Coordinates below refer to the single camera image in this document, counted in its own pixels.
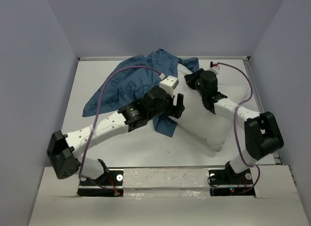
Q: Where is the white pillow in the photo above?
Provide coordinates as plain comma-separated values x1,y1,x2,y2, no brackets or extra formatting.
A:
167,63,252,153

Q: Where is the blue letter-print pillowcase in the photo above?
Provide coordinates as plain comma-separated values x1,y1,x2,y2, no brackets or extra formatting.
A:
82,48,200,138

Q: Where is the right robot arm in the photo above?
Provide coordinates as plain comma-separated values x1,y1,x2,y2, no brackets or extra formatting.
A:
185,69,284,183

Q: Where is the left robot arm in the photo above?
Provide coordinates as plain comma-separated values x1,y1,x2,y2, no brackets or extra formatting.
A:
47,87,185,185

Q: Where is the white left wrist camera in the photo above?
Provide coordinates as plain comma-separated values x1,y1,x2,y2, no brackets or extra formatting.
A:
159,76,179,96

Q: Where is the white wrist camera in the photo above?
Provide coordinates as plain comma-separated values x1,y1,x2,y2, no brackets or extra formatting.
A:
159,76,179,96
209,61,220,75

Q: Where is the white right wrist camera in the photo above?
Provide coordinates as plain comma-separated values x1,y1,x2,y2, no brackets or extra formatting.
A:
209,61,220,75

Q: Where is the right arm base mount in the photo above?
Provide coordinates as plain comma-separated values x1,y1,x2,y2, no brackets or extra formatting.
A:
207,165,256,197

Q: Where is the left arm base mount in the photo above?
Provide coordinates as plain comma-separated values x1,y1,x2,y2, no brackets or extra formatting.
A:
77,169,124,197

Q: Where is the aluminium back table rail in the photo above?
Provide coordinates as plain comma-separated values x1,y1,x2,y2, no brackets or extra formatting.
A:
78,56,249,61

